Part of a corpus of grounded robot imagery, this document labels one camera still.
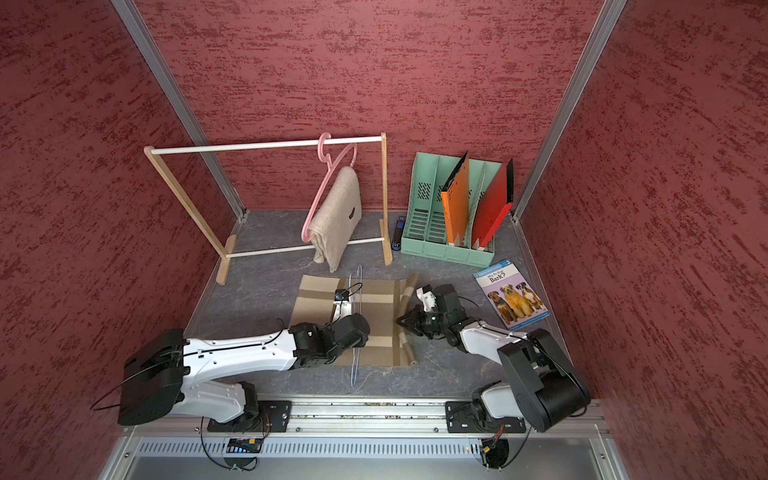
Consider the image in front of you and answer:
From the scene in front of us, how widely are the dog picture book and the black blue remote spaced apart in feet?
0.98

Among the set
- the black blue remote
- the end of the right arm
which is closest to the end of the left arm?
the end of the right arm

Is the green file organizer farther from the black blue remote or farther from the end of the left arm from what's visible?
the end of the left arm

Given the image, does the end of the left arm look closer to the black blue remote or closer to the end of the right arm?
the end of the right arm

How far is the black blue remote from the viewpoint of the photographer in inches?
42.2

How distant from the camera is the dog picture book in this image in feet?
3.07

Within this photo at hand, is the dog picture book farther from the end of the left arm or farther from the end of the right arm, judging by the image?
the end of the left arm

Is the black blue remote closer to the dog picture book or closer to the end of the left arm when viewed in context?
the dog picture book

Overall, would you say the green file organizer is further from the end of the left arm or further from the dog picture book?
the end of the left arm

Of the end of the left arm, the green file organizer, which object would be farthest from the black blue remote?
the end of the left arm
